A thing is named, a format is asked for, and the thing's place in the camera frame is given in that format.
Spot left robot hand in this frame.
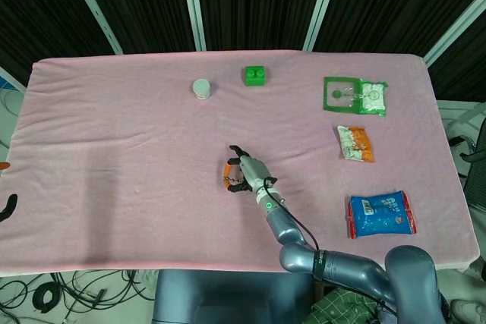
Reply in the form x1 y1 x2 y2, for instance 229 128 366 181
0 162 19 223

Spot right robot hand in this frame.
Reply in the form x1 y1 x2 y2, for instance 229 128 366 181
221 144 279 193

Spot green toy brick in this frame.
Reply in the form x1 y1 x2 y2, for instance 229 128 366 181
241 65 268 87

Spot orange white snack packet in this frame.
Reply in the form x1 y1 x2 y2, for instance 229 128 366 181
336 124 377 164

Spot pink table cloth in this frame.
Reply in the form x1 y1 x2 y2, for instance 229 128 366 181
0 50 480 278

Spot green white snack packet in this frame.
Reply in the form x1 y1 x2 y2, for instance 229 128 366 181
322 76 389 117

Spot blue grey robot torso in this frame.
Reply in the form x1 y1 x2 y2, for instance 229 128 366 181
153 269 314 324

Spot blue red snack packet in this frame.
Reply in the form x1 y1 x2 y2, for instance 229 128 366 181
346 189 418 241

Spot green checkered cloth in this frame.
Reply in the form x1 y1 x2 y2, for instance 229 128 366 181
311 288 384 324

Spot black mesh office chair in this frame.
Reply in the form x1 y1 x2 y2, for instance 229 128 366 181
450 118 486 226

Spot white sneaker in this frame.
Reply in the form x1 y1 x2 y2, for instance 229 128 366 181
450 298 486 323

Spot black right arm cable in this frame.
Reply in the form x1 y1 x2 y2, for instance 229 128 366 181
264 178 398 317

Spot black coiled cable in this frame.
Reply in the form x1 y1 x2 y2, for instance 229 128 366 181
32 282 62 314

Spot black floor cable tangle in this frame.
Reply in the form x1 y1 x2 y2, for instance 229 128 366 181
0 269 156 319

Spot white partition post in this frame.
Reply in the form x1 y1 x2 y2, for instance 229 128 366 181
62 0 125 55
301 0 345 52
178 0 208 52
422 0 486 68
0 64 27 92

